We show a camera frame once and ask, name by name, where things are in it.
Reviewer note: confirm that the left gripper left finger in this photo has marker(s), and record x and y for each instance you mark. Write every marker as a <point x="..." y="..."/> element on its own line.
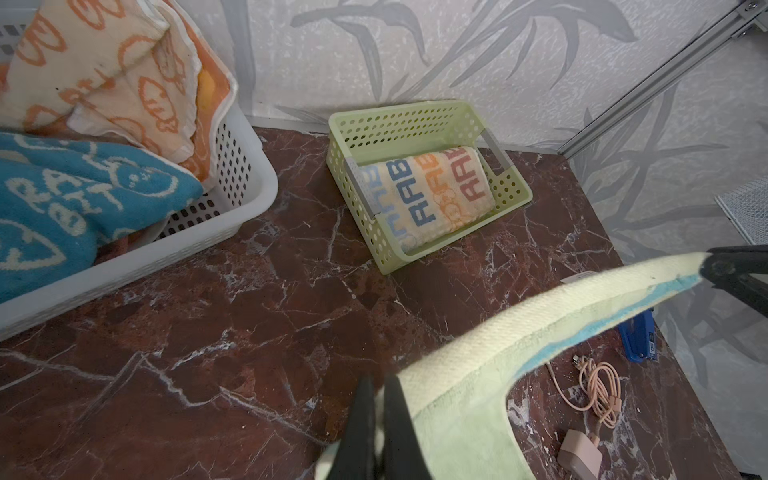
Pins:
<point x="355" y="458"/>

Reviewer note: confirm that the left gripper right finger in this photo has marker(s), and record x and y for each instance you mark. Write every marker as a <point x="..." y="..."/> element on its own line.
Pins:
<point x="402" y="455"/>

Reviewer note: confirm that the orange patterned towel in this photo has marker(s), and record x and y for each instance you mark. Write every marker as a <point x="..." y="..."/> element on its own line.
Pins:
<point x="138" y="72"/>

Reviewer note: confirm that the cream rabbit lettered towel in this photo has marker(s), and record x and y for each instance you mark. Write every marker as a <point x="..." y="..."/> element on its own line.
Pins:
<point x="425" y="197"/>

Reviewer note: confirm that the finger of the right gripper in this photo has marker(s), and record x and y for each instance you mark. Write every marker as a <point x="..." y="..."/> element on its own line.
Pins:
<point x="728" y="266"/>
<point x="751" y="293"/>

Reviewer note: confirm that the green plastic basket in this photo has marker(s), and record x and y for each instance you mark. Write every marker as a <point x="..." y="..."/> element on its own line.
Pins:
<point x="363" y="137"/>

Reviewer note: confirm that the yellow and teal towel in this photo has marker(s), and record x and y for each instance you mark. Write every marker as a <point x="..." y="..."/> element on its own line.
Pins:
<point x="456" y="396"/>

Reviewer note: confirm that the teal patterned towel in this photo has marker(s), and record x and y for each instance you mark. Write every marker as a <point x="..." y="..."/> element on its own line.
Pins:
<point x="62" y="200"/>

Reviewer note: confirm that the white plastic laundry basket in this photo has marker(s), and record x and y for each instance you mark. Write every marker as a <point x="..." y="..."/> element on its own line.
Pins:
<point x="245" y="188"/>

